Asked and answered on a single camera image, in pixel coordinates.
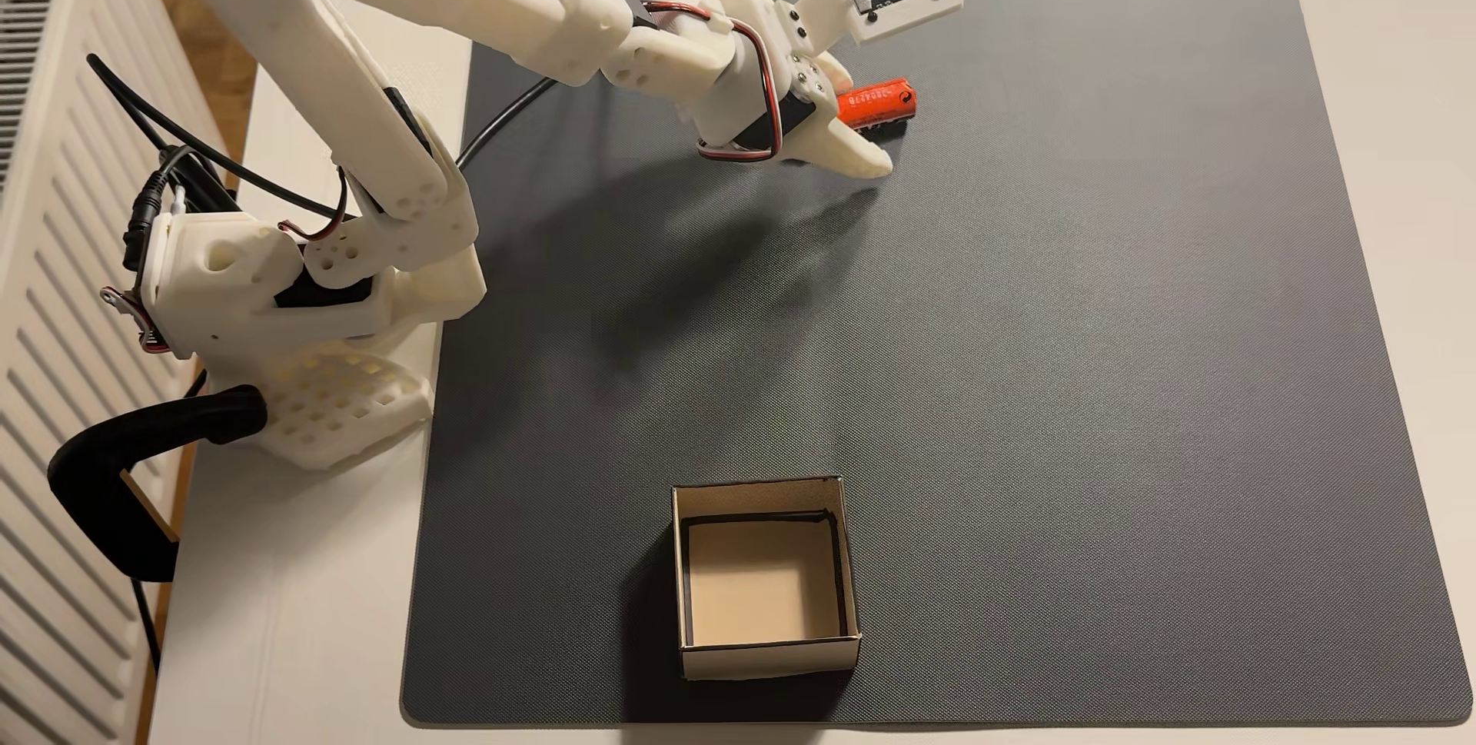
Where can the white radiator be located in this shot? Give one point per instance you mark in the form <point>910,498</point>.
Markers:
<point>58,468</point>

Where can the dark grey table mat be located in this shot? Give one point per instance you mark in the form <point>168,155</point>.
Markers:
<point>1096,376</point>

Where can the open cardboard box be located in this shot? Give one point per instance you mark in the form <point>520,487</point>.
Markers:
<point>763,589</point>

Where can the black table clamp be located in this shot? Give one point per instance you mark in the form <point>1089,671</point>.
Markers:
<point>104,480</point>

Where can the red cylindrical battery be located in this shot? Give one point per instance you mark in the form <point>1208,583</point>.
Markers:
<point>882,103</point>

